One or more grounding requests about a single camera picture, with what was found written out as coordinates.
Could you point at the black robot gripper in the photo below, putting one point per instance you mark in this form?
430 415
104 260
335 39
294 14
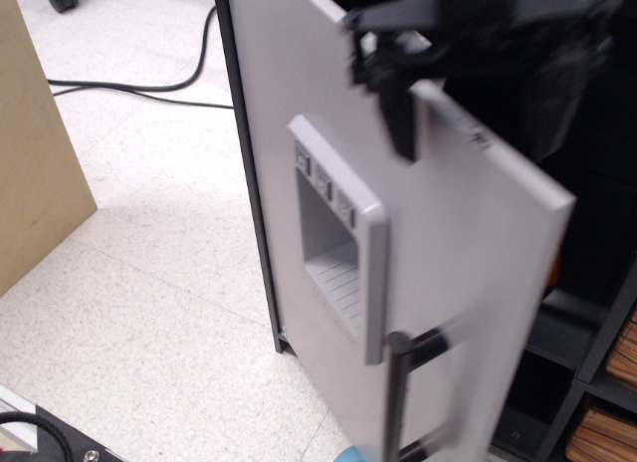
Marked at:
552 46

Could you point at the grey toy fridge door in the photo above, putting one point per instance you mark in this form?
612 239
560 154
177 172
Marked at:
474 227

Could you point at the grey ice dispenser panel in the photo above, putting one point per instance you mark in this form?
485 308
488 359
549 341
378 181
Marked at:
345 240

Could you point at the orange toy cone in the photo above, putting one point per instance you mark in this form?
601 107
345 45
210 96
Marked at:
554 272

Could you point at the woven wicker baskets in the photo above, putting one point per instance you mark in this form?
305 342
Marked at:
605 431

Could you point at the teal round object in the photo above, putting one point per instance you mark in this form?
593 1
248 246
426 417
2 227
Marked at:
350 454

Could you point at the tan wooden board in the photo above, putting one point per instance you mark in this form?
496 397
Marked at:
45 196

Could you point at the black door handle bar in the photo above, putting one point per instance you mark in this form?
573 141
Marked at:
406 355

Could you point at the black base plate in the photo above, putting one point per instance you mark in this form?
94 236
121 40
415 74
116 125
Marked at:
84 448

